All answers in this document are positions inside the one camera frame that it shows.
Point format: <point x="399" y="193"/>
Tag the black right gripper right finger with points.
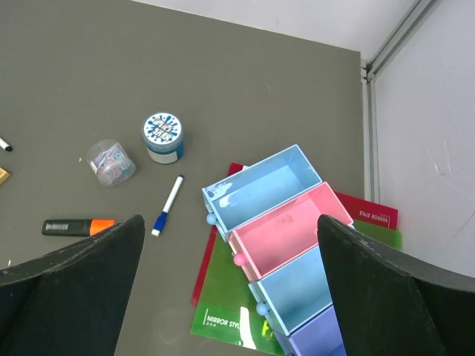
<point x="390" y="303"/>

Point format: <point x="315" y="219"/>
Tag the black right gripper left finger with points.
<point x="72" y="301"/>

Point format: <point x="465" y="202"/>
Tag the purple drawer bin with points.
<point x="319" y="336"/>

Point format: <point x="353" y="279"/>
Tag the blue capped whiteboard marker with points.
<point x="161" y="220"/>

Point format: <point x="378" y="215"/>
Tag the pink drawer bin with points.
<point x="277" y="237"/>

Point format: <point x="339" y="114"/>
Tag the green transparent folder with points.
<point x="224" y="305"/>

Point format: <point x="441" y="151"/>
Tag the black capped whiteboard marker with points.
<point x="5" y="145"/>

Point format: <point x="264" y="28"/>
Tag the light blue end drawer bin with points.
<point x="257" y="189"/>

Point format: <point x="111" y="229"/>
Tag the blue lidded round jar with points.
<point x="163" y="137"/>

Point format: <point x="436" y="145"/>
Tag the orange capped black highlighter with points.
<point x="75" y="227"/>

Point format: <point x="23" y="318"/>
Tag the clear jar of paper clips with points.
<point x="110" y="163"/>

